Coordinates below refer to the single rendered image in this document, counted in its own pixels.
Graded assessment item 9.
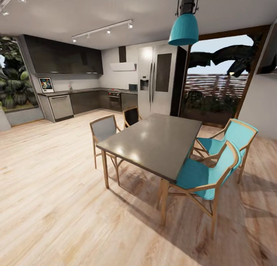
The poster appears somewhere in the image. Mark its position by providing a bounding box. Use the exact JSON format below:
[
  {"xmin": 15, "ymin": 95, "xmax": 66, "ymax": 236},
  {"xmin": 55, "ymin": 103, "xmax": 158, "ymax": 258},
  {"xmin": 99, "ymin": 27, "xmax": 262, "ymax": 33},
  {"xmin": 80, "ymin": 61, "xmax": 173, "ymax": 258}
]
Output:
[{"xmin": 38, "ymin": 78, "xmax": 54, "ymax": 93}]

